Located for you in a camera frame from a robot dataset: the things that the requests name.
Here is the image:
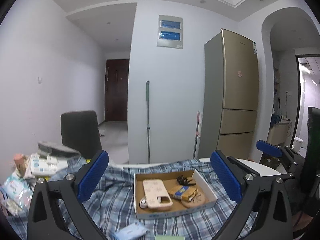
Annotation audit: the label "round tan cork coaster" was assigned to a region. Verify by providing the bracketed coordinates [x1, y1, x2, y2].
[181, 191, 207, 209]

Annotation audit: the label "yellow blue cigarette pack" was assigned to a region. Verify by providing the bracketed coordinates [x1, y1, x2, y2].
[168, 185, 198, 202]

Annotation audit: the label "black pink hair ties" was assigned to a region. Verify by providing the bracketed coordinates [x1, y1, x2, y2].
[176, 175, 196, 187]

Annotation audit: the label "blue tissue pack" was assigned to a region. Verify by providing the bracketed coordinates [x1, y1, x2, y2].
[113, 222, 148, 240]

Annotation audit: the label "green leather wallet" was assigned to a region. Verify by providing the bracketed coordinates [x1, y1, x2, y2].
[155, 235, 184, 240]

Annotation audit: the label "beige floral phone case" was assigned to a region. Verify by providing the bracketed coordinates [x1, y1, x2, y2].
[143, 179, 173, 210]

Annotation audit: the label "right hand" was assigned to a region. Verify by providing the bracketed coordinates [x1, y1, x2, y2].
[293, 213, 313, 232]

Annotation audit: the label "beige counter cabinet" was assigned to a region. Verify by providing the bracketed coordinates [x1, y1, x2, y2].
[267, 120, 291, 146]

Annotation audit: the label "wet wipes pack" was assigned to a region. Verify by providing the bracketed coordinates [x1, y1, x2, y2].
[1, 173, 33, 210]

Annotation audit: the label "blue white medicine box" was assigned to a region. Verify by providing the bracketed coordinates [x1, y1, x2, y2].
[30, 155, 64, 177]

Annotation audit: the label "gold three-door refrigerator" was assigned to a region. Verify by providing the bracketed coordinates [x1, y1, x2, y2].
[198, 29, 259, 159]

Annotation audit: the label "pink lidded toothpick jar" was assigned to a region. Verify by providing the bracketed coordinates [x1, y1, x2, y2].
[14, 153, 28, 178]

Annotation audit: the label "blue plaid shirt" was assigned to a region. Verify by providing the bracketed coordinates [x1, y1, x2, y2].
[4, 154, 258, 240]

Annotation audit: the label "grey folded bag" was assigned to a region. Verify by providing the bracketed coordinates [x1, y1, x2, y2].
[37, 141, 81, 159]

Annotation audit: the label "black office chair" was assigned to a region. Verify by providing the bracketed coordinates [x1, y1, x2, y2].
[60, 111, 102, 159]

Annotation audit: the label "open cardboard box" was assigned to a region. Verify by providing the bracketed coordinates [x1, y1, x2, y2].
[133, 169, 217, 219]

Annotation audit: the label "grey electrical panel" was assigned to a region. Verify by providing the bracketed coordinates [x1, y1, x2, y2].
[157, 15, 183, 49]

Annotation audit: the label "dark brown door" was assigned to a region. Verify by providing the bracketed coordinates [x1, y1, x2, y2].
[105, 59, 130, 121]

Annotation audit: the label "pink handled broom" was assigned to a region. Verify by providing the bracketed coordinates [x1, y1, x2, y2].
[193, 111, 200, 159]

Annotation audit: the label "white wall switch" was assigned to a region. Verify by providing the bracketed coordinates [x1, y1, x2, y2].
[37, 76, 43, 84]

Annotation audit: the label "green handled mop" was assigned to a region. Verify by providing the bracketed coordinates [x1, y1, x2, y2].
[146, 80, 151, 164]

